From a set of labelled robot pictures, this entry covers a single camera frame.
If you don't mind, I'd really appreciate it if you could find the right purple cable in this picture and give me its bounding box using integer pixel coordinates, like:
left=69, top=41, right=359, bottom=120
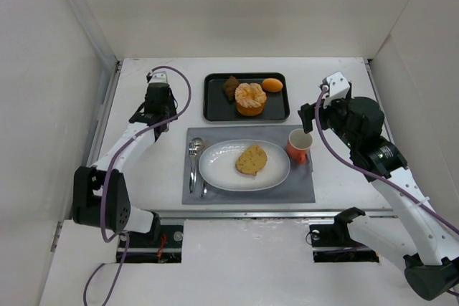
left=315, top=85, right=459, bottom=295

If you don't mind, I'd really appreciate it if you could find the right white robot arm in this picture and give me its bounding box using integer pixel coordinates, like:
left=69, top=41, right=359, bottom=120
left=298, top=96, right=458, bottom=301

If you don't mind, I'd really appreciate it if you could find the silver fork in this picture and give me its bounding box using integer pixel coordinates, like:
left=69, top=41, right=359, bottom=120
left=189, top=140, right=209, bottom=199

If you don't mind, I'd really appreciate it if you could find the black rectangular tray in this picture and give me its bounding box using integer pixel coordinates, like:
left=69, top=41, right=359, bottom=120
left=203, top=72, right=290, bottom=122

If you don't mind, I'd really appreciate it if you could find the purple cable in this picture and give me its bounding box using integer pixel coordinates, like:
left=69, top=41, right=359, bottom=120
left=315, top=85, right=459, bottom=295
left=82, top=65, right=193, bottom=306

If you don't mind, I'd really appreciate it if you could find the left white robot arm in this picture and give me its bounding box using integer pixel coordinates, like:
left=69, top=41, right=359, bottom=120
left=72, top=82, right=177, bottom=241

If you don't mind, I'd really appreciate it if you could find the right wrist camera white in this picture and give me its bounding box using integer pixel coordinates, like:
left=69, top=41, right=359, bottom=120
left=319, top=72, right=351, bottom=109

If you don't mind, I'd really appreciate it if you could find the brown chocolate pastry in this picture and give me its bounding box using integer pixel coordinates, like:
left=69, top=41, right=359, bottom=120
left=223, top=76, right=240, bottom=101

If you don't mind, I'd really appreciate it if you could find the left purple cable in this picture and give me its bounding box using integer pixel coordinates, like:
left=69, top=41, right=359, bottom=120
left=82, top=65, right=193, bottom=306

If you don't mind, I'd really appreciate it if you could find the aluminium rail frame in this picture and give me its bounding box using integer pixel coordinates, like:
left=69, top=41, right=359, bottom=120
left=90, top=57, right=392, bottom=218

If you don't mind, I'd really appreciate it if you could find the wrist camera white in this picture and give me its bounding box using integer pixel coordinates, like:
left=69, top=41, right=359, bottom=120
left=319, top=72, right=351, bottom=109
left=146, top=71, right=169, bottom=84

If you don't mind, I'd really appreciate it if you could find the white oval plate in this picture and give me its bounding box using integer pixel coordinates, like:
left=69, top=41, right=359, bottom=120
left=199, top=140, right=290, bottom=192

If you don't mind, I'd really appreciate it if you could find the orange mug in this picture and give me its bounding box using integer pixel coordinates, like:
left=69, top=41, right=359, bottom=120
left=286, top=129, right=313, bottom=165

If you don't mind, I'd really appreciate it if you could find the small orange round bun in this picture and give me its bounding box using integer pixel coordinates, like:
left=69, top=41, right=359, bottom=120
left=261, top=78, right=283, bottom=93

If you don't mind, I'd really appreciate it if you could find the grey cloth placemat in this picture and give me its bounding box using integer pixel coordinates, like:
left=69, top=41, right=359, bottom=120
left=181, top=125, right=316, bottom=205

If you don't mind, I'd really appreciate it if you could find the silver spoon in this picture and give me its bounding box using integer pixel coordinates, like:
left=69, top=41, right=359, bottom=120
left=189, top=138, right=204, bottom=193

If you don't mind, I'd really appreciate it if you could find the large orange sugared bun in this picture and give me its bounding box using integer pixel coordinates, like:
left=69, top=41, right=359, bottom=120
left=235, top=83, right=267, bottom=117

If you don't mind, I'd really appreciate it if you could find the yellow bread slice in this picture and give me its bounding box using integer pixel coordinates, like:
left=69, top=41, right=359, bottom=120
left=235, top=145, right=268, bottom=176

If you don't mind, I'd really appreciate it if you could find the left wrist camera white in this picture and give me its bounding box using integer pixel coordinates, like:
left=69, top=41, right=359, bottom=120
left=146, top=71, right=169, bottom=84

